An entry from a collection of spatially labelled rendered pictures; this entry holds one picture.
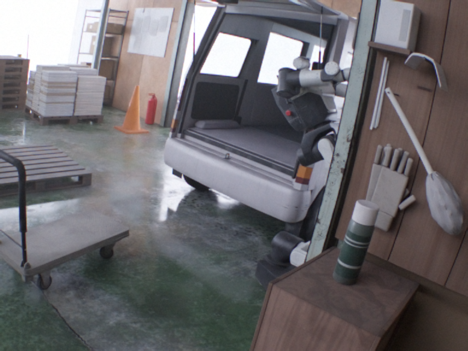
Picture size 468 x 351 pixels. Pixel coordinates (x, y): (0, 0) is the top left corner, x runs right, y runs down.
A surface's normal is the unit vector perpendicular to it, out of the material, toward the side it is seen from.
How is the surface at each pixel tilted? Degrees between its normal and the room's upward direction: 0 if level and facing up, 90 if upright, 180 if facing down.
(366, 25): 90
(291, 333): 90
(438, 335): 90
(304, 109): 99
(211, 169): 86
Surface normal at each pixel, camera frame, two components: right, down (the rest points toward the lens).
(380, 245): -0.66, 0.10
